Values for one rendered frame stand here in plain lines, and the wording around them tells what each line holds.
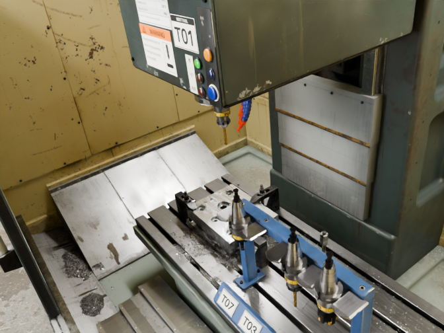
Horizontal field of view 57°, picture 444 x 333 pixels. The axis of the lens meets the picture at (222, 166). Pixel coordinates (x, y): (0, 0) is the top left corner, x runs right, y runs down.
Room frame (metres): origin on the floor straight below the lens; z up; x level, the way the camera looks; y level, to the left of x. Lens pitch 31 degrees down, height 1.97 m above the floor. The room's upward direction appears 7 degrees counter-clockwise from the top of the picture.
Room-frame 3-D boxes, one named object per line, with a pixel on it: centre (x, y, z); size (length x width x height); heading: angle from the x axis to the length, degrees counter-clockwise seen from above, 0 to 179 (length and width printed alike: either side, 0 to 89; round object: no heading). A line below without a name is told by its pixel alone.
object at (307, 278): (0.68, -0.17, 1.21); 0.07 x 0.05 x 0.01; 122
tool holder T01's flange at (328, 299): (0.64, -0.20, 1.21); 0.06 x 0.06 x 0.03
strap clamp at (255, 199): (1.33, -0.15, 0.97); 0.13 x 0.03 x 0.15; 122
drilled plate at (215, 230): (1.27, -0.01, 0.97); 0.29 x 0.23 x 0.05; 32
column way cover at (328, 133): (1.40, -0.40, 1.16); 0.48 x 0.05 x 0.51; 32
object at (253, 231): (0.87, -0.06, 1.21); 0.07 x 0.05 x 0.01; 122
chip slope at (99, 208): (1.73, 0.33, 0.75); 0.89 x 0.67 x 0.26; 122
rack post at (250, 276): (0.99, -0.05, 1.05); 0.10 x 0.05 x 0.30; 122
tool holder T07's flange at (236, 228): (0.92, -0.03, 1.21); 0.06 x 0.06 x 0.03
